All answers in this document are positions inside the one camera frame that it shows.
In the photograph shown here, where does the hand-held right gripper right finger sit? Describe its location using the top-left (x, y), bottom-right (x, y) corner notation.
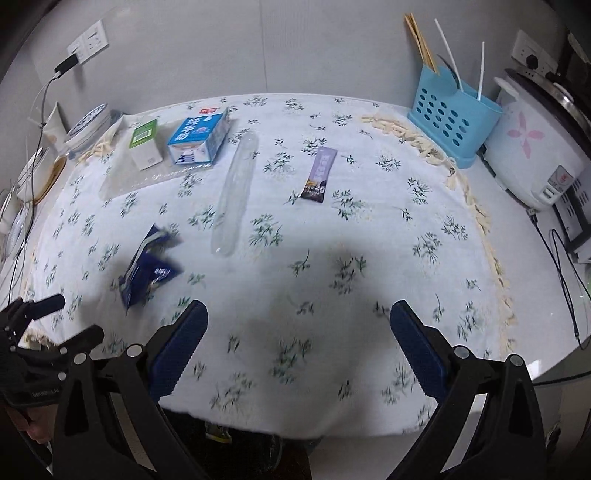
top-left (389, 299), bottom-right (546, 480)

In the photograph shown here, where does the white bowl dark rim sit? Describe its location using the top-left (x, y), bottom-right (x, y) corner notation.
top-left (16, 147), bottom-right (57, 190)
top-left (16, 159), bottom-right (60, 202)

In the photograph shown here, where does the person's left hand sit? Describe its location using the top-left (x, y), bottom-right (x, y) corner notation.
top-left (7, 404), bottom-right (56, 443)

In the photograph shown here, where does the white floral tablecloth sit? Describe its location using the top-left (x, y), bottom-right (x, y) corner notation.
top-left (21, 92), bottom-right (515, 437)

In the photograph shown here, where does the white microwave oven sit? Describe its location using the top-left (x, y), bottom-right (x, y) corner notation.
top-left (551, 161), bottom-right (591, 264)

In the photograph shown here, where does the blue snack wrapper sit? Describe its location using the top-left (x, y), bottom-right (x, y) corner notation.
top-left (117, 224), bottom-right (184, 311)

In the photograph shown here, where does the black power cable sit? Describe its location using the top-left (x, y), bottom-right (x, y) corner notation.
top-left (526, 208), bottom-right (591, 352)

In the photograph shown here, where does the white wall socket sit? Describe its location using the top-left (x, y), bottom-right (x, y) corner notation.
top-left (85, 25), bottom-right (110, 54)
top-left (67, 37), bottom-right (89, 63)

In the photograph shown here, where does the white paper holder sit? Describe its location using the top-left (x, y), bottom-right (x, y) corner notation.
top-left (41, 102), bottom-right (70, 155)

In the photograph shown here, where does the black charger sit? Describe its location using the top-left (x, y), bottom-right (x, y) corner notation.
top-left (53, 53), bottom-right (79, 80)

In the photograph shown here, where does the clear plastic tube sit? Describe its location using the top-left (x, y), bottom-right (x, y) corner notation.
top-left (211, 130), bottom-right (258, 256)

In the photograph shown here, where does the blue milk carton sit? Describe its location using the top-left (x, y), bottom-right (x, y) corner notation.
top-left (166, 107), bottom-right (230, 167)

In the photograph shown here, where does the round wooden coaster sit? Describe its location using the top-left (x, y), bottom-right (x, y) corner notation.
top-left (34, 156), bottom-right (69, 204)

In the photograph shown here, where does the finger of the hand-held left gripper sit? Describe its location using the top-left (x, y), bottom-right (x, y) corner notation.
top-left (0, 294), bottom-right (66, 330)
top-left (16, 324), bottom-right (105, 365)

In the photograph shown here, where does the white socket with plug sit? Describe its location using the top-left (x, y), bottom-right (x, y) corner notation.
top-left (510, 30), bottom-right (557, 72)

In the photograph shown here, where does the wooden chopstick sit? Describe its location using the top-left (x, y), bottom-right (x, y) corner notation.
top-left (404, 14), bottom-right (432, 75)
top-left (409, 13), bottom-right (438, 75)

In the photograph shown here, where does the clear bubble wrap sheet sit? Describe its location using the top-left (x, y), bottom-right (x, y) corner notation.
top-left (99, 115), bottom-right (222, 201)

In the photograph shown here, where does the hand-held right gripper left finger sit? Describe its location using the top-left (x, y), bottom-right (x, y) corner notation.
top-left (54, 299), bottom-right (209, 480)

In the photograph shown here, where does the black charger cable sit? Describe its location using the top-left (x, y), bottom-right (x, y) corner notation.
top-left (0, 74), bottom-right (61, 305)

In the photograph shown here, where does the white rice cooker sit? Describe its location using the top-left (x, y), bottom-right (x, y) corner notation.
top-left (480, 68), bottom-right (591, 210)

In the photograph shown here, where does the blue utensil holder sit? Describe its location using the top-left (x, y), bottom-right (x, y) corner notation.
top-left (407, 65), bottom-right (502, 169)

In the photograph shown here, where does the purple sachet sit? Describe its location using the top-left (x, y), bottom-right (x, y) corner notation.
top-left (299, 148), bottom-right (339, 204)

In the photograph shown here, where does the blue floral bowl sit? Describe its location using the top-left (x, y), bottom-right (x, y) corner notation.
top-left (62, 104), bottom-right (112, 148)

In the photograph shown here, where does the green carton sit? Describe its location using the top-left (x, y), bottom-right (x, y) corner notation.
top-left (128, 117), bottom-right (163, 172)

